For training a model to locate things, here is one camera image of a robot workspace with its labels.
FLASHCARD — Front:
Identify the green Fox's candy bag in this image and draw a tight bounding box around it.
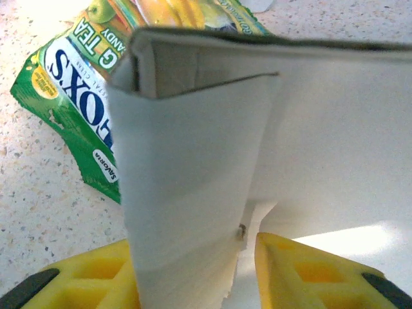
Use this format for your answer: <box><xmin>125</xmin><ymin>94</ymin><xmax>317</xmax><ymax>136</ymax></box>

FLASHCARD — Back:
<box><xmin>9</xmin><ymin>0</ymin><xmax>271</xmax><ymax>205</ymax></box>

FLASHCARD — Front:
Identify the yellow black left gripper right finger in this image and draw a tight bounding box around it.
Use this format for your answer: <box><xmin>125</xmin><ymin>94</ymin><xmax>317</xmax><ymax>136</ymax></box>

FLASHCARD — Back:
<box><xmin>256</xmin><ymin>232</ymin><xmax>412</xmax><ymax>309</ymax></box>

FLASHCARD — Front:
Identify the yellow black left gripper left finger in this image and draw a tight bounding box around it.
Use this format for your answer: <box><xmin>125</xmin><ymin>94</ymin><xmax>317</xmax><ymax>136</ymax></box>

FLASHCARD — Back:
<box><xmin>0</xmin><ymin>239</ymin><xmax>141</xmax><ymax>309</ymax></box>

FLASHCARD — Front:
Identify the white paper box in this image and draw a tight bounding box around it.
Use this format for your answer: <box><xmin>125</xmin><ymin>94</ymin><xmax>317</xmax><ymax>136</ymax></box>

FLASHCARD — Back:
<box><xmin>108</xmin><ymin>27</ymin><xmax>412</xmax><ymax>309</ymax></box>

